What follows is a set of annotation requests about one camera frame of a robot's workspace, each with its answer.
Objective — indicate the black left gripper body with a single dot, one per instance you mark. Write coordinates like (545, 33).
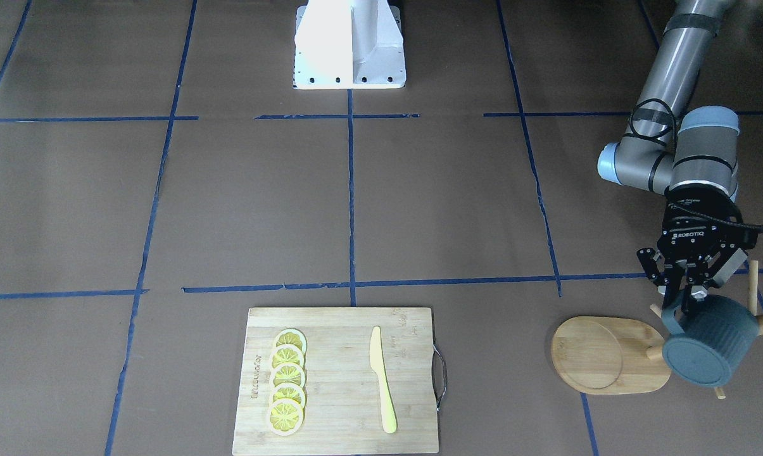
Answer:
(694, 221)

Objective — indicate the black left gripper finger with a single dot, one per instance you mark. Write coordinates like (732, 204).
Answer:
(714, 272)
(666, 276)

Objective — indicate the dark teal HOME mug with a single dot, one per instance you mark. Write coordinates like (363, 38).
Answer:
(708, 338)

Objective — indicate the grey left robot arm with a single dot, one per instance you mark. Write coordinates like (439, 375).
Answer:
(690, 158)

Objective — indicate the wooden mug tree rack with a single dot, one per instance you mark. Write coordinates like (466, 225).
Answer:
(620, 356)

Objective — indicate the yellow plastic knife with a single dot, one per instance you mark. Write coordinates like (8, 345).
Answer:
(389, 420)

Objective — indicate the bamboo cutting board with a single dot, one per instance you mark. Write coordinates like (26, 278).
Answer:
(342, 411)

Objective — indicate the lemon slice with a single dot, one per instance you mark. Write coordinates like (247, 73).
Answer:
(285, 416)
(292, 336)
(287, 353)
(291, 391)
(288, 372)

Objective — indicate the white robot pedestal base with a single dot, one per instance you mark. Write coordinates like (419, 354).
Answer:
(342, 45)

